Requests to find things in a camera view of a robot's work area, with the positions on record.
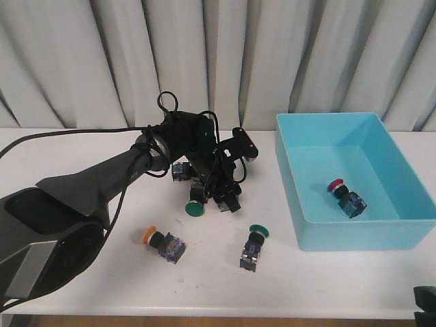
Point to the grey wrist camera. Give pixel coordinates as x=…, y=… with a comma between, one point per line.
x=239, y=146

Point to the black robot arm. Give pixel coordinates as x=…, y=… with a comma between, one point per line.
x=52, y=232

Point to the red button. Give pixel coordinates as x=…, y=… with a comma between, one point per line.
x=349, y=201

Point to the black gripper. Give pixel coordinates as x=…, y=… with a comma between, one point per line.
x=425, y=299
x=196, y=136

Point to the green button lying front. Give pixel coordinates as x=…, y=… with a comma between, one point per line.
x=252, y=249

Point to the light blue plastic box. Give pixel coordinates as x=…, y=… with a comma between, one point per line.
x=315, y=149

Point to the grey pleated curtain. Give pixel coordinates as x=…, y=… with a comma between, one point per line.
x=104, y=63

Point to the yellow button lying sideways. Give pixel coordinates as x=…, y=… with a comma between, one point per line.
x=168, y=246

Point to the red button lying sideways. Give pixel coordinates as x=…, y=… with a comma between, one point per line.
x=181, y=171

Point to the green button near centre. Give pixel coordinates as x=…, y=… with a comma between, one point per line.
x=197, y=199

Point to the yellow button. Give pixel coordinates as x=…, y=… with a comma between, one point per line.
x=223, y=207

